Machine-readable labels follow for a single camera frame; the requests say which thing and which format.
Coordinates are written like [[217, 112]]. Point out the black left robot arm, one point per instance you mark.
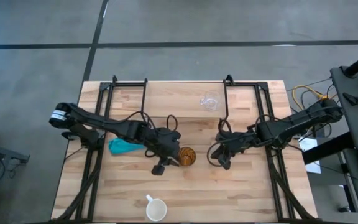
[[104, 123]]

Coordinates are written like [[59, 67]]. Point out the black rig frame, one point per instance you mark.
[[107, 99]]

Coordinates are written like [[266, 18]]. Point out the clear glass mug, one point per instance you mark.
[[210, 101]]

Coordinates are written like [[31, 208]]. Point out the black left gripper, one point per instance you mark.
[[162, 140]]

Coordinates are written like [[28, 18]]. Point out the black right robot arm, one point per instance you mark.
[[291, 124]]

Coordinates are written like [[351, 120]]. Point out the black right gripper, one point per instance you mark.
[[241, 141]]

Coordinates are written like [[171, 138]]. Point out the amber faceted plastic tumbler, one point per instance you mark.
[[186, 156]]

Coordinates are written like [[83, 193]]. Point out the teal cloth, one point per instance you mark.
[[120, 146]]

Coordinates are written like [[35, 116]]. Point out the white paper sheet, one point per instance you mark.
[[310, 146]]

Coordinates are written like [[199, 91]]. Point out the grey side desk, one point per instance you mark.
[[357, 124]]

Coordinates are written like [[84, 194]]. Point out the white ceramic mug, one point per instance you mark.
[[156, 210]]

